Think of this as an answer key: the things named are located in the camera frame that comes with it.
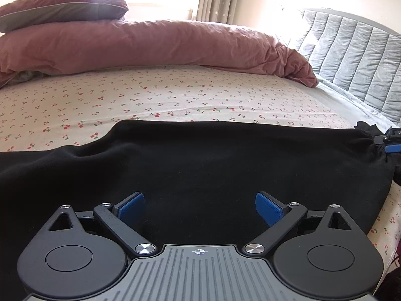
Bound black pants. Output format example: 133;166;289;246
1;120;400;300

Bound folded black garment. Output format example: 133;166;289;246
354;121;384;139

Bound grey bed sheet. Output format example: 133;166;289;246
306;76;395;132

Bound grey quilted headboard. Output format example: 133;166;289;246
289;10;400;124

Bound cherry print bed cloth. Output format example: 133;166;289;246
0;65;401;258

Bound pink duvet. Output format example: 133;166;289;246
1;20;318;88

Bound pink grey pillow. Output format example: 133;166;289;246
1;0;129;33

